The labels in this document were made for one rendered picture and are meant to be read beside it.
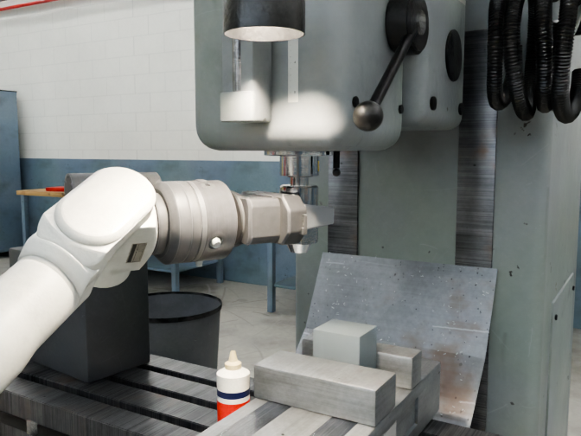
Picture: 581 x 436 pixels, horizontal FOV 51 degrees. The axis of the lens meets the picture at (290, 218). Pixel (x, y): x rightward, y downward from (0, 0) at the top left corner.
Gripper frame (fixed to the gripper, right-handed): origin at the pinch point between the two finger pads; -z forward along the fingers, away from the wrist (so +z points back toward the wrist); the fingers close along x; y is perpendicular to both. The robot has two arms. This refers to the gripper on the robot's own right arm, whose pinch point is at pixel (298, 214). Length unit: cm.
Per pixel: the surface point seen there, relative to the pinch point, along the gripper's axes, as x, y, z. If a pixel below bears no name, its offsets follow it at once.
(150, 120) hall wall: 564, -38, -200
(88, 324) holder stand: 29.9, 18.4, 17.3
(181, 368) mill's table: 28.0, 27.4, 3.4
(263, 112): -6.4, -11.7, 9.1
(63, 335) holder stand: 35.6, 21.1, 19.7
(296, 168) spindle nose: -1.8, -5.7, 1.6
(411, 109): -5.1, -13.0, -13.4
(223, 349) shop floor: 285, 123, -140
